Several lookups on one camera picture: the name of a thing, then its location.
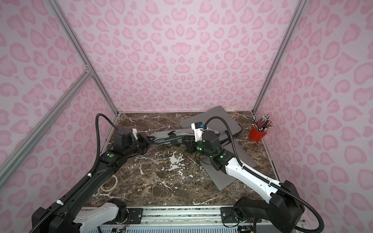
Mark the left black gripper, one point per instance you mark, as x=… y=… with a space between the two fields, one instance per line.
x=143 y=141

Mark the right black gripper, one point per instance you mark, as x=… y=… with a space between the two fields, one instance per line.
x=190 y=144

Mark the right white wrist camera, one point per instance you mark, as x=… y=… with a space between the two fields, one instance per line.
x=197 y=128

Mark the bundle of pens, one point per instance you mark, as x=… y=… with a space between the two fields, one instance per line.
x=263 y=124

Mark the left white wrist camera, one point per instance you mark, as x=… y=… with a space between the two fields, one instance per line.
x=135 y=133

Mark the black laptop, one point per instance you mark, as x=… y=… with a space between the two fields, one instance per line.
x=233 y=170

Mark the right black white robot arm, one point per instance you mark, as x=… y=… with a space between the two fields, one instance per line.
x=279 y=203

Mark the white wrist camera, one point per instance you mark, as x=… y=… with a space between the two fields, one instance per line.
x=197 y=128
x=135 y=133

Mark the red pen cup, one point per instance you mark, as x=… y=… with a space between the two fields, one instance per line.
x=255 y=135

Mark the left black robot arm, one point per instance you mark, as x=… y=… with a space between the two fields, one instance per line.
x=64 y=216

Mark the grey laptop bag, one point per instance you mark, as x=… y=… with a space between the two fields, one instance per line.
x=172 y=137
x=215 y=124

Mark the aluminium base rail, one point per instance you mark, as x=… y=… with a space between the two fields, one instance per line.
x=184 y=219

